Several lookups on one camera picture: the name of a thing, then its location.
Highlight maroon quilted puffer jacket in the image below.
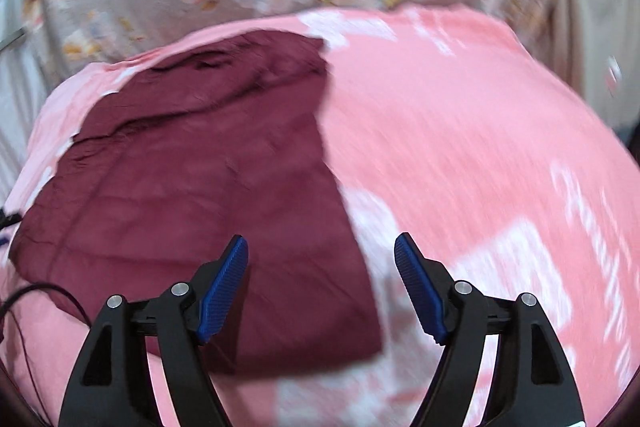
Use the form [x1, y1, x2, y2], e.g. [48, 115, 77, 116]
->
[10, 30, 383, 375]

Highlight black cable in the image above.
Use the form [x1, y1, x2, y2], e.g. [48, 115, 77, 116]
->
[0, 206, 94, 425]

